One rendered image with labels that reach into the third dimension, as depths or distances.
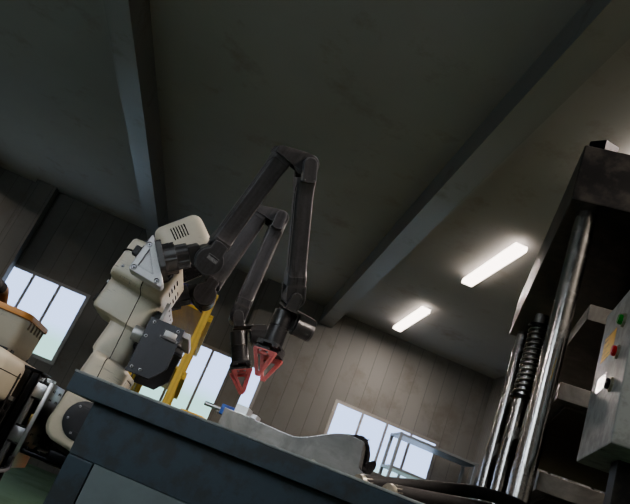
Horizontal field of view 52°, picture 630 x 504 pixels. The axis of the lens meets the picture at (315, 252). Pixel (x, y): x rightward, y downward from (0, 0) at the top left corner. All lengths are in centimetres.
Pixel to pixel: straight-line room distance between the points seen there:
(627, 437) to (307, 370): 821
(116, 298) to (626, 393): 132
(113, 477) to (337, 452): 69
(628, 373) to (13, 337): 152
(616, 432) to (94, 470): 101
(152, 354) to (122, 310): 17
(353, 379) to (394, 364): 68
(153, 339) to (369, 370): 803
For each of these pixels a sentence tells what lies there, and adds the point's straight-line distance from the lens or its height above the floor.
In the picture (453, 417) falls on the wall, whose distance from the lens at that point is 1008.
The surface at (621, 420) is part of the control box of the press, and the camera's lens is 151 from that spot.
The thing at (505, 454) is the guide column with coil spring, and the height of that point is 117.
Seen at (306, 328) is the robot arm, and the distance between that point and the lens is 187.
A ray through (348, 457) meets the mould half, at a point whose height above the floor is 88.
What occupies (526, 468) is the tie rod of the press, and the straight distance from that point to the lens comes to 180.
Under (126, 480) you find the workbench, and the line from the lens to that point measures 114.
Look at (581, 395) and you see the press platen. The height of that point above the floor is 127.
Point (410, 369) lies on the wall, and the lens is 993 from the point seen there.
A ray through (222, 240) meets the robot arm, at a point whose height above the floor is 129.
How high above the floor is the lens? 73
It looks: 21 degrees up
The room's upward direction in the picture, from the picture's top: 22 degrees clockwise
